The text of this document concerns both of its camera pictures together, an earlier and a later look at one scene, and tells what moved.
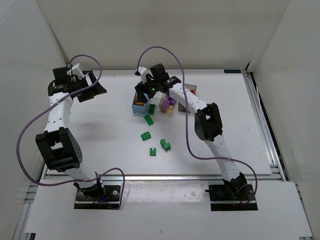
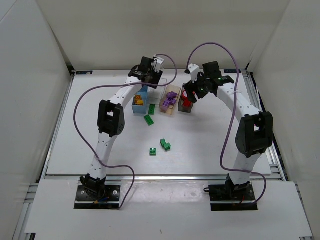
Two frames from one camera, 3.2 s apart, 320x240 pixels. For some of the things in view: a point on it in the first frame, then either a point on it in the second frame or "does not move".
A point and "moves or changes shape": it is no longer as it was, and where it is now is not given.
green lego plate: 151,109 does not move
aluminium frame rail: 166,177 does not move
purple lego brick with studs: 171,100 moves or changes shape
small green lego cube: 163,142 does not move
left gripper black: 86,87 -> 155,77
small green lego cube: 167,146 does not move
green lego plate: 149,120 does not move
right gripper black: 143,90 -> 190,90
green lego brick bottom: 152,151 does not move
